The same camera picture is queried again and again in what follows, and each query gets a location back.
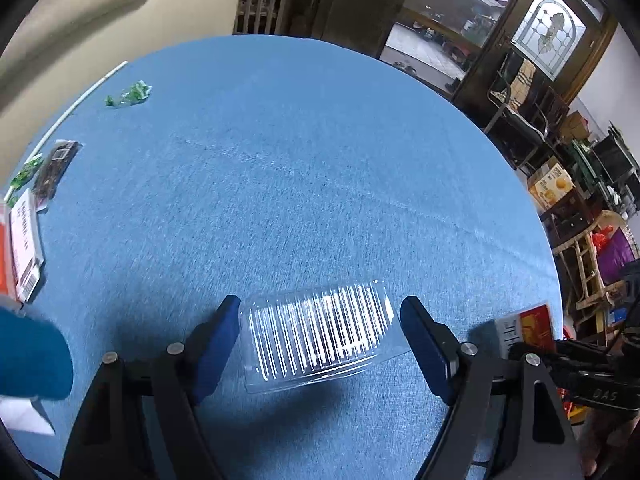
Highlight orange white medicine box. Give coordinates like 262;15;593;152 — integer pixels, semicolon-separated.
494;304;555;359

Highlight clear plastic barcode tray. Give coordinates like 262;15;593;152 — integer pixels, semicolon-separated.
239;280;409;393

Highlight right hand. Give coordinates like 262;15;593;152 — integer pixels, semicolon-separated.
578;410;639;479

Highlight blue thermos bottle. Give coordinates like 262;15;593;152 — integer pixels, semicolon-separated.
0;308;74;401

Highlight blue tablecloth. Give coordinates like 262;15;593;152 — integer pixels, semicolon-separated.
14;36;562;471

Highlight orange printed carton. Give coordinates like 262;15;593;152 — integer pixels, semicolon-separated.
527;156;574;214

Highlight white folded tissues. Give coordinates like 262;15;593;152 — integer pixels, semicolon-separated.
0;396;55;436

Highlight orange white small box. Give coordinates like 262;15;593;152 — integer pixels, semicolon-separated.
1;188;44;312

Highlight dark small sachet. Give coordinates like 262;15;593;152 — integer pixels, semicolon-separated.
32;140;82;211

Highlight green leaf wrapper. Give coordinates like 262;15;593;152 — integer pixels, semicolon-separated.
4;154;43;207

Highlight green candy wrapper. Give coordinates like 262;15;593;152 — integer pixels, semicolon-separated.
105;80;152;108

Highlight white thin stick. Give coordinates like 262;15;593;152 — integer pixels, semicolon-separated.
3;60;129;204

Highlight cream leather sofa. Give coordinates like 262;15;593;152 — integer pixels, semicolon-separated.
1;0;239;179

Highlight brown wooden door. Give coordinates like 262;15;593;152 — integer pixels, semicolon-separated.
311;0;405;58

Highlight metal frame chair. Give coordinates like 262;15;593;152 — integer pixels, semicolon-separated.
483;48;568;176

